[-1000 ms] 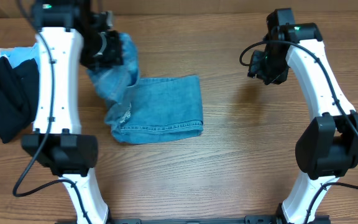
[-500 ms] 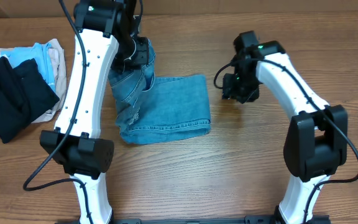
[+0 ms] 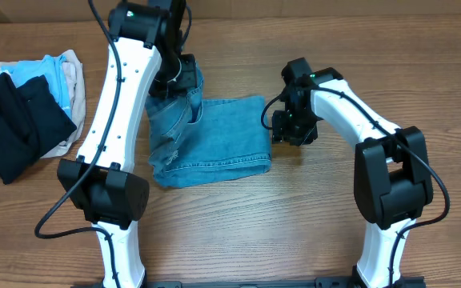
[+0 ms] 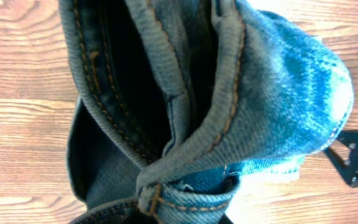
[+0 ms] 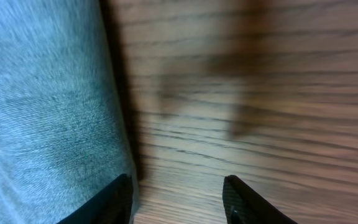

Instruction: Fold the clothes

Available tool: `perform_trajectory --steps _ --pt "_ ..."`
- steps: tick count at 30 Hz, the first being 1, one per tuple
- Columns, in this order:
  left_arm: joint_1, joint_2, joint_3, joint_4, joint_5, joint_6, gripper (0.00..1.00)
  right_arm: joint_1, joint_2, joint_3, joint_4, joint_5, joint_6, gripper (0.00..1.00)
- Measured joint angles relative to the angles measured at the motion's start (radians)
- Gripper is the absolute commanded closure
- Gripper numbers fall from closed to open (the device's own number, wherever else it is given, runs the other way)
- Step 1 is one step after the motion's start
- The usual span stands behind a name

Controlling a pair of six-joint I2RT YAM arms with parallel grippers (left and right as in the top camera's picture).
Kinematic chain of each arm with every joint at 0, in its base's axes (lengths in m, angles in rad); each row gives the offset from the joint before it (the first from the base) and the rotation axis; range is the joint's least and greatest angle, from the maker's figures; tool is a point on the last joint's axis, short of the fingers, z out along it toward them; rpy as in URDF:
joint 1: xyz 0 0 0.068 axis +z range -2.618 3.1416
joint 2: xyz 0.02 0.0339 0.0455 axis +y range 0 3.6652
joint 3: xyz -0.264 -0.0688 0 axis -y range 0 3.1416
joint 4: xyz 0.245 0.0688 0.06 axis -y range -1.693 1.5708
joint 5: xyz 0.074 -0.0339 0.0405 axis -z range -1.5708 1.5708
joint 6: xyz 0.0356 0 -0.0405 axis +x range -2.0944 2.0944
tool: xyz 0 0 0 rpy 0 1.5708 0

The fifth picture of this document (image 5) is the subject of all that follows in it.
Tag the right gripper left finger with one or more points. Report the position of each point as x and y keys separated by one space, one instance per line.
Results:
x=112 y=205

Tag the blue denim jeans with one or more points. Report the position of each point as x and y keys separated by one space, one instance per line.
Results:
x=62 y=136

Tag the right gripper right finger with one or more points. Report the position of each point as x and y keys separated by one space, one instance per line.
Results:
x=243 y=205

